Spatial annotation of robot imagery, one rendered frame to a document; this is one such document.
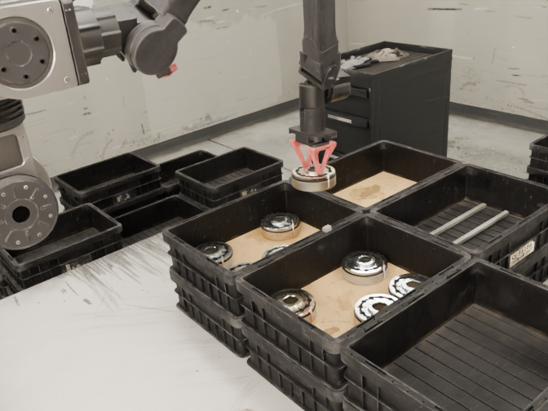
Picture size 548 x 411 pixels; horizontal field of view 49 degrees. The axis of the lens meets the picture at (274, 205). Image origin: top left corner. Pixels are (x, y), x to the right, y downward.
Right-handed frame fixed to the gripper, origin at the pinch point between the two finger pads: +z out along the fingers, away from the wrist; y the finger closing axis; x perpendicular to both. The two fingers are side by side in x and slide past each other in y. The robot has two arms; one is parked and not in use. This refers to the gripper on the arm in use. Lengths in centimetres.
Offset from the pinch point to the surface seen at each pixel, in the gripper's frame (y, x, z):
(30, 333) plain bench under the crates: 35, 63, 38
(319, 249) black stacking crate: -10.0, 6.6, 15.4
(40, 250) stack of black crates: 119, 41, 56
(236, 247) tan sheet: 15.3, 13.5, 22.6
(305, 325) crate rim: -32.5, 27.9, 14.3
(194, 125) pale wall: 310, -125, 79
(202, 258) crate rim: 0.5, 30.4, 13.9
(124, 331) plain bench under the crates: 20, 44, 37
